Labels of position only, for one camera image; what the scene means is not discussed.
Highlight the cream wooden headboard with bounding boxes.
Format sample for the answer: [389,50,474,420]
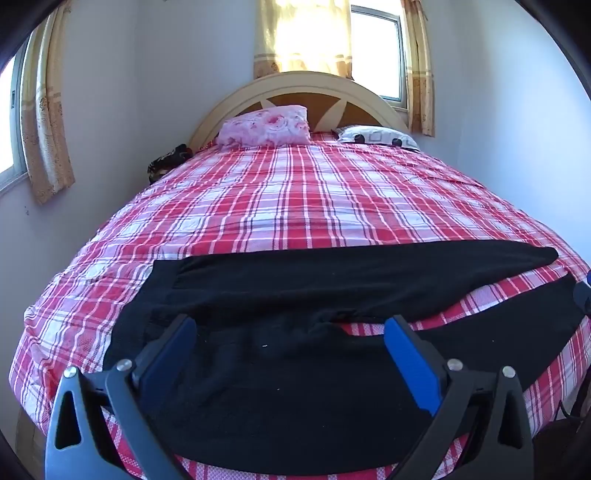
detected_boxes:
[188,71,411,148]

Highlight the black pants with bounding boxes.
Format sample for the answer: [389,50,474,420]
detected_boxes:
[104,240,591,476]

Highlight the white pillow with black pattern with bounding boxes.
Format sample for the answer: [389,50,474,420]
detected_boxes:
[336,124,421,152]

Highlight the yellow patterned curtain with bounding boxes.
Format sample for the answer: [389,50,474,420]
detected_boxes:
[253,0,354,80]
[21,0,77,205]
[401,0,437,138]

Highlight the bed with red plaid sheet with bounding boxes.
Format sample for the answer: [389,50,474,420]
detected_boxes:
[8,131,591,480]

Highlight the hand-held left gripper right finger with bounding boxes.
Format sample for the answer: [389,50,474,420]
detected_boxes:
[384,315,535,480]

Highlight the dark patterned cloth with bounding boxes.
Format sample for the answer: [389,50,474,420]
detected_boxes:
[147,144,195,185]

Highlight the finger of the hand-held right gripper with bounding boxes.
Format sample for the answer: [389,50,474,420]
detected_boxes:
[571,272,591,319]

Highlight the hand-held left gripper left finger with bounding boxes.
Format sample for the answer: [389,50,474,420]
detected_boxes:
[44,314,199,480]

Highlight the dark bag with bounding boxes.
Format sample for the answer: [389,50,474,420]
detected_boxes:
[533,378,591,462]

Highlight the window with grey frame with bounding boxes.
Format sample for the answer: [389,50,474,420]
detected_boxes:
[0,46,33,195]
[350,4,409,112]

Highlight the pink floral pillow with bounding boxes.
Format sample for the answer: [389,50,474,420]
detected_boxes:
[217,105,311,149]

